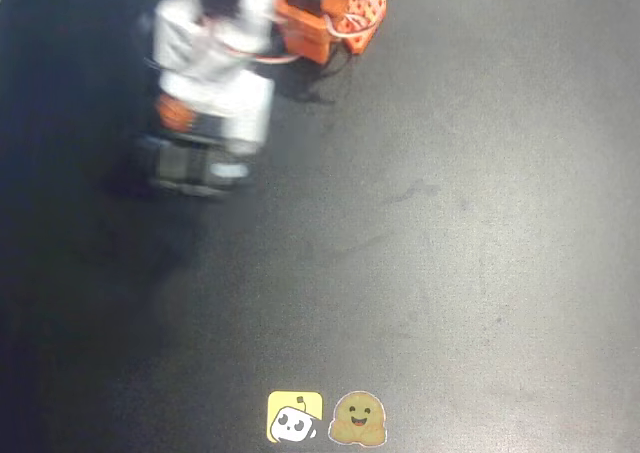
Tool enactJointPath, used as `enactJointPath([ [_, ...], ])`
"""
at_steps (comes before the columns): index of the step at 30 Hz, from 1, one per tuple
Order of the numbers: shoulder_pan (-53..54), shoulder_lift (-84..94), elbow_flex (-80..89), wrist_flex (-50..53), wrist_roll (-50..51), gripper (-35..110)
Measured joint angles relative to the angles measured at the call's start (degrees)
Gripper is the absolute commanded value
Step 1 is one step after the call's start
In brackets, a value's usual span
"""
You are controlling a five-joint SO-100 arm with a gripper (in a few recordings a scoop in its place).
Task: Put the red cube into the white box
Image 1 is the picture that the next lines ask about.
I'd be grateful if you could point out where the yellow robot face sticker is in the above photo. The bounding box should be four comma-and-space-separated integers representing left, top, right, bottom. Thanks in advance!
266, 390, 324, 445

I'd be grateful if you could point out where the hugging face emoji sticker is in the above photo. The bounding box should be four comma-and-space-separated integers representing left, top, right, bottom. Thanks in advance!
327, 390, 389, 447

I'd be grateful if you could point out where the black table mat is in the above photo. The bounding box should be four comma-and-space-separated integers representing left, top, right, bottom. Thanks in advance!
0, 0, 640, 453

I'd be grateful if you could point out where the black gripper-mounted camera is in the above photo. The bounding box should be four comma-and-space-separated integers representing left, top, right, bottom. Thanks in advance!
130, 131, 254, 200

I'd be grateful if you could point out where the white servo wire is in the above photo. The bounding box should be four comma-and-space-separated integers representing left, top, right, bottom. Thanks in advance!
322, 0, 389, 39
199, 17, 304, 67

